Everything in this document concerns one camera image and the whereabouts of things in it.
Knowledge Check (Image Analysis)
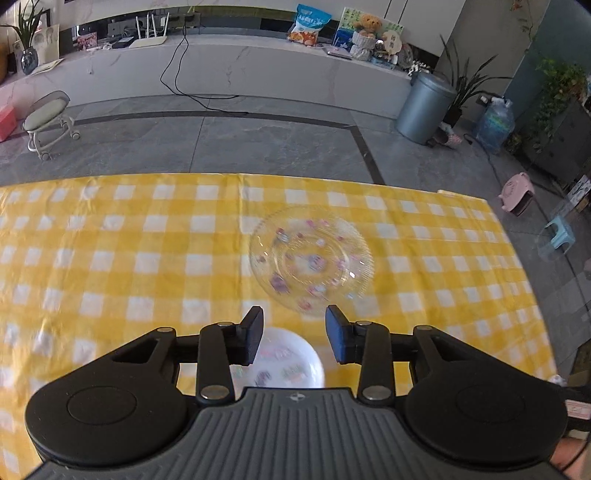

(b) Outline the grey drawer cabinet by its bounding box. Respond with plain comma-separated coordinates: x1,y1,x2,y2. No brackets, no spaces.
526,97,591,185

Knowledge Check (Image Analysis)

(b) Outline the grey metal trash can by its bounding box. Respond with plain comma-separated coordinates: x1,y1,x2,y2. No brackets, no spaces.
396,71,458,145

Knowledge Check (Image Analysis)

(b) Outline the small white printed plate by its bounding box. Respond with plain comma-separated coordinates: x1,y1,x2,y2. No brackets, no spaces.
228,327,325,400

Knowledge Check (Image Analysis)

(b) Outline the black power cable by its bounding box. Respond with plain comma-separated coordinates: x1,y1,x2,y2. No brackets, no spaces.
160,21,241,100

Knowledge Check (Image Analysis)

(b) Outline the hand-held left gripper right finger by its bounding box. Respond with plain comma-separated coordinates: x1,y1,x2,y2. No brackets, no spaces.
325,305,481,402

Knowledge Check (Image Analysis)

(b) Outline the blue water jug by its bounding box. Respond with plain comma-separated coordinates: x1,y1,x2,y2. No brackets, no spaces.
475,98,515,154

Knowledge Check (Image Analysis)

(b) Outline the hanging vine plant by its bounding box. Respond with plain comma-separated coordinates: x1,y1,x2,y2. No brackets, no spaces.
510,0,541,33

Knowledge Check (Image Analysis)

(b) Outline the blue white snack bag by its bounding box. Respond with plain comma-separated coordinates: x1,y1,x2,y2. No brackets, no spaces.
287,4,332,48

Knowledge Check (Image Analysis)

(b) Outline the pencil drawing picture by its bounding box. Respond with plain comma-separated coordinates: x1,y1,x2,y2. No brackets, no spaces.
36,24,61,63

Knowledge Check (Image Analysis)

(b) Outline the pink plastic case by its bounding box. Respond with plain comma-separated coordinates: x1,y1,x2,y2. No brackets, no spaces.
0,105,18,143

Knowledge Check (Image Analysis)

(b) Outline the green plant in grey vase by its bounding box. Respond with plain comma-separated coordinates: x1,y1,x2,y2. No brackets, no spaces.
0,0,51,75

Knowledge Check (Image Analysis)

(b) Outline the grey rolling stool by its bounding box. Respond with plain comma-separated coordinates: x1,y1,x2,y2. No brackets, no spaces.
23,91,81,161

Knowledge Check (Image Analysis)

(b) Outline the white wifi router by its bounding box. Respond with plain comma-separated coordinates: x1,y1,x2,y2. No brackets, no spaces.
128,11,168,49

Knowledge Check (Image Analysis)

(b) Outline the brown teddy bear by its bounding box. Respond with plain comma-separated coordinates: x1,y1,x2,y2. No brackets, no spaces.
353,14,384,38

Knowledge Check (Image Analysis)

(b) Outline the yellow checked tablecloth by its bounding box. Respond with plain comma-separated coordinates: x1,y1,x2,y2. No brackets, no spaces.
0,173,559,467

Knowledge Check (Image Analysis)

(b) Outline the clear floral glass plate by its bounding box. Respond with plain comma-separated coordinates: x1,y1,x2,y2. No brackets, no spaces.
248,206,374,318

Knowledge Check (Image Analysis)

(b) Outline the potted snake plant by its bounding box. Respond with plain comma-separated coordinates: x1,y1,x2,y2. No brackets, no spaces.
438,34,513,127

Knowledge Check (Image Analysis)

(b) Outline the stack of papers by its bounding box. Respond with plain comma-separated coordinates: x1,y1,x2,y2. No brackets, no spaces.
30,58,65,75

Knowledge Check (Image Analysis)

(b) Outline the pink space heater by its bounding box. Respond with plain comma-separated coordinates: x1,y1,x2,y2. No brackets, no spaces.
498,172,536,217

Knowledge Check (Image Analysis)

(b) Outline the trailing ivy plant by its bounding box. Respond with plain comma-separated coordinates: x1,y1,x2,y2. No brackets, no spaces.
522,58,587,153

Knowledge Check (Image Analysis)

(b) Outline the white marble TV console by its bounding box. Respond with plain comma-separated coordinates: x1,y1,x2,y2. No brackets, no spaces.
0,32,414,109

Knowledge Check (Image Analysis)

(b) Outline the pink dotted bag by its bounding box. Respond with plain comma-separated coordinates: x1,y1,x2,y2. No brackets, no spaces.
434,122,462,149

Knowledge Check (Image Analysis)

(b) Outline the green picture board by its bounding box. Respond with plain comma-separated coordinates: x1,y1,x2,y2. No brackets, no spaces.
339,7,404,38

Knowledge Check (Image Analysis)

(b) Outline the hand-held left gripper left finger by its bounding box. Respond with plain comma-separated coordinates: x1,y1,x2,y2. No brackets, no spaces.
111,305,265,401

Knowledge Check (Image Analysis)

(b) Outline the small blue step stool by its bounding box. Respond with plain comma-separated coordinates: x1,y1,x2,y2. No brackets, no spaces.
538,217,575,254

